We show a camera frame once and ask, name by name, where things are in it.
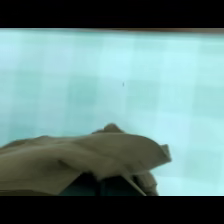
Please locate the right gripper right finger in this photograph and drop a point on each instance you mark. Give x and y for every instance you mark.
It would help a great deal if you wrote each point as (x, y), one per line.
(115, 187)

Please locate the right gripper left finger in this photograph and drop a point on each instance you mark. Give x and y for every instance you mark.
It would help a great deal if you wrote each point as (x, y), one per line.
(87, 186)

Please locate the khaki shirt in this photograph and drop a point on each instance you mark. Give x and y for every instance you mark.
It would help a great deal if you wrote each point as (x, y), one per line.
(50, 160)

